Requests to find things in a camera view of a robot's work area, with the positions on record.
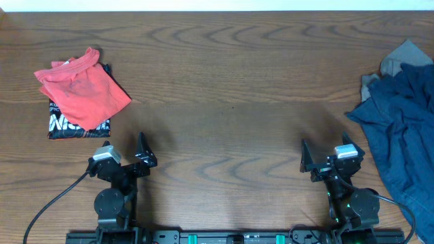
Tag folded black printed t-shirt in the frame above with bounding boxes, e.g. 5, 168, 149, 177
47, 65, 112, 140

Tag grey garment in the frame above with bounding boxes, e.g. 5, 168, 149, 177
361, 39, 433, 102

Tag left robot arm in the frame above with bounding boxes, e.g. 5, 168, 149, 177
86, 132, 157, 244

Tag dark blue denim shorts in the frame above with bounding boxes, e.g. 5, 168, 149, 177
345, 62, 434, 244

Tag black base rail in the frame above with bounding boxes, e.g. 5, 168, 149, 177
65, 229, 406, 244

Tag folded red t-shirt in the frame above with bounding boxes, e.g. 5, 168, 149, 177
34, 47, 132, 131

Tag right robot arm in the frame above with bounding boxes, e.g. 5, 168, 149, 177
300, 133, 380, 243

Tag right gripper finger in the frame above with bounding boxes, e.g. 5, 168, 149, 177
300, 140, 314, 171
342, 131, 366, 157

